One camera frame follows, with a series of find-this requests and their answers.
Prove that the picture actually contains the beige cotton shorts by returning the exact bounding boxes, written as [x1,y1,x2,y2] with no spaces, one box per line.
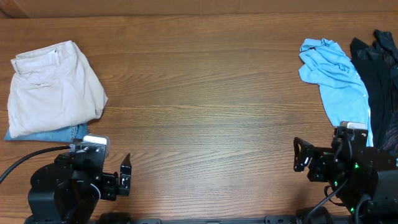
[7,40,108,138]

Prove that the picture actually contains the light blue shirt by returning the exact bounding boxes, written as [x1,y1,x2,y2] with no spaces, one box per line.
[298,39,374,146]

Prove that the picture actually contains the black aluminium frame rail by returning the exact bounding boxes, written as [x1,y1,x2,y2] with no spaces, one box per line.
[93,207,352,224]

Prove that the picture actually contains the folded light blue jeans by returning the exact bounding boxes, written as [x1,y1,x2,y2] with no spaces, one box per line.
[4,123,88,143]

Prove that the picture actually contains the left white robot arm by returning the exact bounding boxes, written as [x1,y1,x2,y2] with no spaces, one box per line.
[25,142,132,223]

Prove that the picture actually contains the dark navy garment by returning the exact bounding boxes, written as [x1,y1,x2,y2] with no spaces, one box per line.
[350,29,397,156]

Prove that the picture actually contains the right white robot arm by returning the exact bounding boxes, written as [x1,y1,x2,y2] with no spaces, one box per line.
[294,122,397,223]

